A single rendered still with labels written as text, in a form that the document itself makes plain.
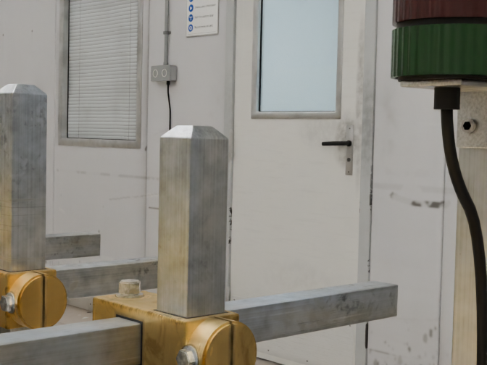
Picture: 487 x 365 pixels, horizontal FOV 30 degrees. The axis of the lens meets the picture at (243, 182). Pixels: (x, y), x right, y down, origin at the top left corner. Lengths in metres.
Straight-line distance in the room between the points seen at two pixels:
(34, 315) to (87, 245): 0.41
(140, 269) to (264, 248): 3.48
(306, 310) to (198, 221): 0.18
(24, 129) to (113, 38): 4.69
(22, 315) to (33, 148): 0.15
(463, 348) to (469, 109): 0.12
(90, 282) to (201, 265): 0.32
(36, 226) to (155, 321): 0.23
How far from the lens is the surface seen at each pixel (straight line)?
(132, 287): 0.71
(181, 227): 0.63
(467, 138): 0.47
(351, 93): 4.04
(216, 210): 0.64
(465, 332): 0.48
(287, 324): 0.76
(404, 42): 0.42
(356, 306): 0.83
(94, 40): 5.68
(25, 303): 0.82
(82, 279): 0.93
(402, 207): 3.85
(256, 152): 4.45
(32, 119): 0.84
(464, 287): 0.48
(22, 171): 0.84
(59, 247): 1.20
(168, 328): 0.64
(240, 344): 0.63
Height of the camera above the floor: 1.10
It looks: 3 degrees down
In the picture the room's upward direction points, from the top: 1 degrees clockwise
